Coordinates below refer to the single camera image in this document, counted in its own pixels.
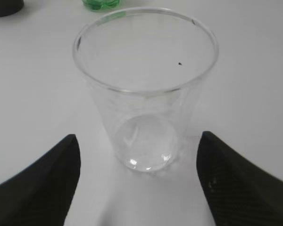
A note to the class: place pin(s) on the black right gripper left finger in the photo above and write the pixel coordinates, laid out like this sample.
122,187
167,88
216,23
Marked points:
41,194

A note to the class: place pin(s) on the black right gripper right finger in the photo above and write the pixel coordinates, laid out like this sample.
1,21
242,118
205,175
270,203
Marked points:
238,192

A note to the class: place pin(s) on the transparent plastic cup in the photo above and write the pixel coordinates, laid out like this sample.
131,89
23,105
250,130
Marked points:
145,68

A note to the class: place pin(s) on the red wine bottle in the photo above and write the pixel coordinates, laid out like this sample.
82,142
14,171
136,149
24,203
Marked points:
9,7

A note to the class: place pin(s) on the green soda bottle yellow cap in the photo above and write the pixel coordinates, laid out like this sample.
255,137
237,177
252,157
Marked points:
98,5

